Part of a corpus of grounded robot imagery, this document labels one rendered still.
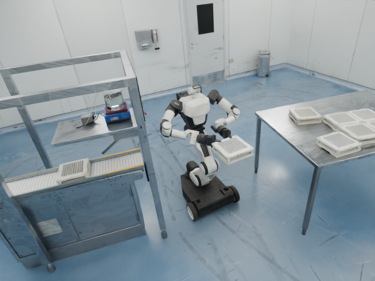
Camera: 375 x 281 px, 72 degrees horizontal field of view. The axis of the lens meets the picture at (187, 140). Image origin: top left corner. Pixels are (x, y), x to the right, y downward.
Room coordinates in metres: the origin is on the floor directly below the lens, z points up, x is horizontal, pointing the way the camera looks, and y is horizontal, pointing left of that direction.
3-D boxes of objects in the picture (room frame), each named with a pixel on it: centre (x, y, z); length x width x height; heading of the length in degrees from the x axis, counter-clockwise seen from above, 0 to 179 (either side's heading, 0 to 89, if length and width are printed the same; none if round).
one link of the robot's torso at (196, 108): (2.36, -0.09, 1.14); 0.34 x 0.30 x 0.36; 113
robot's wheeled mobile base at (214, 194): (2.29, -0.12, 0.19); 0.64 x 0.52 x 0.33; 23
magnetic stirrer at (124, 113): (1.93, 0.54, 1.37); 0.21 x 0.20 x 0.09; 13
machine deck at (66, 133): (1.84, 0.71, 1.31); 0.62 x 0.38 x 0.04; 103
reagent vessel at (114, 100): (1.92, 0.54, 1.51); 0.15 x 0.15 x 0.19
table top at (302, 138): (2.25, -1.65, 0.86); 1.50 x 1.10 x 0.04; 101
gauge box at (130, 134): (2.02, 0.54, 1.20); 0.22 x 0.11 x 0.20; 103
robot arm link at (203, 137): (1.86, -0.18, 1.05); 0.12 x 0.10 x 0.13; 55
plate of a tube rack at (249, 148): (1.72, -0.35, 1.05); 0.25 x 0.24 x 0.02; 22
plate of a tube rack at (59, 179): (1.79, 1.00, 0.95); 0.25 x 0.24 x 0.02; 13
